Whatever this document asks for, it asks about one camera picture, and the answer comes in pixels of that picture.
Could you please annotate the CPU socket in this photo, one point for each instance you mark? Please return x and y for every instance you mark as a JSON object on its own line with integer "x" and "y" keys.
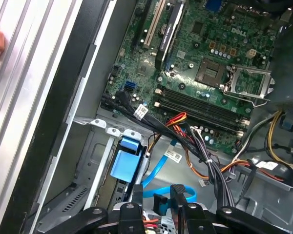
{"x": 210, "y": 72}

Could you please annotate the black PC case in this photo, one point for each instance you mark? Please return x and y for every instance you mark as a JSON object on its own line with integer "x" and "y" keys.
{"x": 68, "y": 73}

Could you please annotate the metal socket cover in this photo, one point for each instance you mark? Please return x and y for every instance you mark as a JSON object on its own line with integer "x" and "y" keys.
{"x": 265, "y": 83}

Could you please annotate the black graphics card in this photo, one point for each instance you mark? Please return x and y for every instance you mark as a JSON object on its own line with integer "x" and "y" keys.
{"x": 171, "y": 31}

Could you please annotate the metal locking lever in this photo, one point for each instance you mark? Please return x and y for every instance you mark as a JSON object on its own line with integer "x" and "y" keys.
{"x": 261, "y": 102}

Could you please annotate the green motherboard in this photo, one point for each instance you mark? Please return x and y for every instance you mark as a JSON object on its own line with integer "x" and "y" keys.
{"x": 210, "y": 36}

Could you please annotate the beige expansion slot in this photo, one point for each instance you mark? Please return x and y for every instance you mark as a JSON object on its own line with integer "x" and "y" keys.
{"x": 153, "y": 24}

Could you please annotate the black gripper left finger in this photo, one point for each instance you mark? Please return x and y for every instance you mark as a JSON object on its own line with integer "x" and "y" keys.
{"x": 130, "y": 219}

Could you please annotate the black RAM slot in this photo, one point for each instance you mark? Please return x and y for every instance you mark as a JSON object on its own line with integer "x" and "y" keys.
{"x": 202, "y": 106}
{"x": 205, "y": 101}
{"x": 197, "y": 118}
{"x": 200, "y": 112}

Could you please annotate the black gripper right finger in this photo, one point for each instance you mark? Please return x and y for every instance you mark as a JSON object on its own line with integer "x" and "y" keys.
{"x": 193, "y": 219}

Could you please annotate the hard disk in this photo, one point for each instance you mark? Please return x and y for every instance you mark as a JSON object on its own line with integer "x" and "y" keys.
{"x": 125, "y": 163}

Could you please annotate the black expansion slot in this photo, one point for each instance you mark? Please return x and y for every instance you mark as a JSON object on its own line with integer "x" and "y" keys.
{"x": 139, "y": 22}

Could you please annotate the grey metal disk bay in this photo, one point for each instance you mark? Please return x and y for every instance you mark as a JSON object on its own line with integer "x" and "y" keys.
{"x": 266, "y": 195}
{"x": 97, "y": 156}

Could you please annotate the grey power supply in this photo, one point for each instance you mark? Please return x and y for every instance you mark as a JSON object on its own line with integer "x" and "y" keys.
{"x": 288, "y": 73}

